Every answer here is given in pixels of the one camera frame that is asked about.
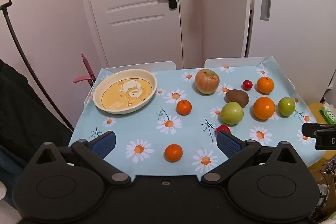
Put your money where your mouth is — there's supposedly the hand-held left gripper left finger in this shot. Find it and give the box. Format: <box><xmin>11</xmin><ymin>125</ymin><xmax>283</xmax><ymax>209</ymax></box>
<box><xmin>26</xmin><ymin>131</ymin><xmax>132</xmax><ymax>185</ymax></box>

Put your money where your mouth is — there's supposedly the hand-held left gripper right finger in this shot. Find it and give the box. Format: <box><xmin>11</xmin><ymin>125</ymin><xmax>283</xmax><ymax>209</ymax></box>
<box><xmin>201</xmin><ymin>131</ymin><xmax>307</xmax><ymax>185</ymax></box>

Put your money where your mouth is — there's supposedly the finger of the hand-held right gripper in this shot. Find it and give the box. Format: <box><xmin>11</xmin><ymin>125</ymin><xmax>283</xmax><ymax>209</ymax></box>
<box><xmin>301</xmin><ymin>122</ymin><xmax>336</xmax><ymax>138</ymax></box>

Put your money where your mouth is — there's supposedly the large light green apple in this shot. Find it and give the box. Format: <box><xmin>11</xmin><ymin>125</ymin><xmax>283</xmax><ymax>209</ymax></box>
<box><xmin>220</xmin><ymin>102</ymin><xmax>244</xmax><ymax>125</ymax></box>

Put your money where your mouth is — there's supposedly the small green apple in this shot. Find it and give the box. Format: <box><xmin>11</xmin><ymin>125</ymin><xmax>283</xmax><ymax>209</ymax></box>
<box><xmin>278</xmin><ymin>97</ymin><xmax>296</xmax><ymax>117</ymax></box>

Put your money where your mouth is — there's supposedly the brown kiwi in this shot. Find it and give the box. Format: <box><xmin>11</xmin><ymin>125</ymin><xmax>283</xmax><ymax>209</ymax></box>
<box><xmin>226</xmin><ymin>89</ymin><xmax>250</xmax><ymax>108</ymax></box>

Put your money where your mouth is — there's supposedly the large orange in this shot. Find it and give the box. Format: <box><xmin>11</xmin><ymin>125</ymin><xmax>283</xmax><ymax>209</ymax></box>
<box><xmin>256</xmin><ymin>76</ymin><xmax>274</xmax><ymax>94</ymax></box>
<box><xmin>253</xmin><ymin>97</ymin><xmax>276</xmax><ymax>120</ymax></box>

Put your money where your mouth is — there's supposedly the cream plate with yellow print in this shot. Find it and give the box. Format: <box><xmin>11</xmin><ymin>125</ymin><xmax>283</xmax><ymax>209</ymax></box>
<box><xmin>93</xmin><ymin>69</ymin><xmax>158</xmax><ymax>115</ymax></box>

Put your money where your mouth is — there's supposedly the small tangerine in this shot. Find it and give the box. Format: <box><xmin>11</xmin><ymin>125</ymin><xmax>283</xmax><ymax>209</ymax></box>
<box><xmin>164</xmin><ymin>144</ymin><xmax>183</xmax><ymax>162</ymax></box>
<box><xmin>176</xmin><ymin>100</ymin><xmax>192</xmax><ymax>116</ymax></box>

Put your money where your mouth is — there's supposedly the large reddish brown apple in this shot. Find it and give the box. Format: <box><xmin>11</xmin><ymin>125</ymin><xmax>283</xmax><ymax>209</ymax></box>
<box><xmin>194</xmin><ymin>69</ymin><xmax>220</xmax><ymax>95</ymax></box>

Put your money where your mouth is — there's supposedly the green packet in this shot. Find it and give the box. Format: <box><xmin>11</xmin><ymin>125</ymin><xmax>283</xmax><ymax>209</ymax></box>
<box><xmin>319</xmin><ymin>106</ymin><xmax>336</xmax><ymax>125</ymax></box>

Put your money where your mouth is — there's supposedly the blue daisy print tablecloth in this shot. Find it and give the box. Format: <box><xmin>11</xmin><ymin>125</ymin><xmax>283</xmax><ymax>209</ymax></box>
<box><xmin>68</xmin><ymin>56</ymin><xmax>319</xmax><ymax>177</ymax></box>

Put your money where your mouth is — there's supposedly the pink plastic tool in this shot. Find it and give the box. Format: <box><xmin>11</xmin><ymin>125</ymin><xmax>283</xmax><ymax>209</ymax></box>
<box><xmin>73</xmin><ymin>53</ymin><xmax>96</xmax><ymax>88</ymax></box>

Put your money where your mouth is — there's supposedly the dark cloth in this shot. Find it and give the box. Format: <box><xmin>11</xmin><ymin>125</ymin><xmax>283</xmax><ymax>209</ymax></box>
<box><xmin>0</xmin><ymin>59</ymin><xmax>74</xmax><ymax>182</ymax></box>

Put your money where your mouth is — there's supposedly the white sliding door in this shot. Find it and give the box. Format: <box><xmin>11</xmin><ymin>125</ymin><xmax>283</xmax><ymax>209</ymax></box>
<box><xmin>245</xmin><ymin>0</ymin><xmax>336</xmax><ymax>59</ymax></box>

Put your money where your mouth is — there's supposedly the white panelled door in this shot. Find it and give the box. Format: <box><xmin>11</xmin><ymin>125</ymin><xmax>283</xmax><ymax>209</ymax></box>
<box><xmin>80</xmin><ymin>0</ymin><xmax>184</xmax><ymax>69</ymax></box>

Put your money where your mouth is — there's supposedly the black curved pole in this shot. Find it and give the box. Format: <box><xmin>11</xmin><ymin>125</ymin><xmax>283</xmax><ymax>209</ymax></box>
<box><xmin>0</xmin><ymin>0</ymin><xmax>75</xmax><ymax>132</ymax></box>

